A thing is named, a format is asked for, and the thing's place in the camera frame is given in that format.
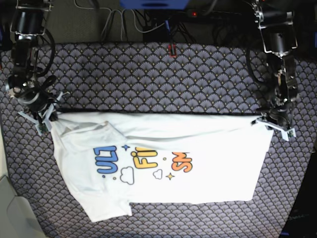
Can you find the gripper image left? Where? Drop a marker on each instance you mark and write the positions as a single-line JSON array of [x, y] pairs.
[[36, 99]]

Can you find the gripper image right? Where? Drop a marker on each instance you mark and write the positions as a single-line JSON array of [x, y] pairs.
[[279, 115]]

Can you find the white printed T-shirt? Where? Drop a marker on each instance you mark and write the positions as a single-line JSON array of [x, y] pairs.
[[110, 160]]

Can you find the patterned fan-motif tablecloth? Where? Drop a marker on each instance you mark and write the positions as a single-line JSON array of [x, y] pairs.
[[144, 78]]

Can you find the red table clamp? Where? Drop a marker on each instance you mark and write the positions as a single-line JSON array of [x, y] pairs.
[[172, 50]]

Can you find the black power strip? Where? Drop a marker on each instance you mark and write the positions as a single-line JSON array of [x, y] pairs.
[[197, 16]]

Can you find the blue box overhead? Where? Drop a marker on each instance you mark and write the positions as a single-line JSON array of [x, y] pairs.
[[154, 4]]

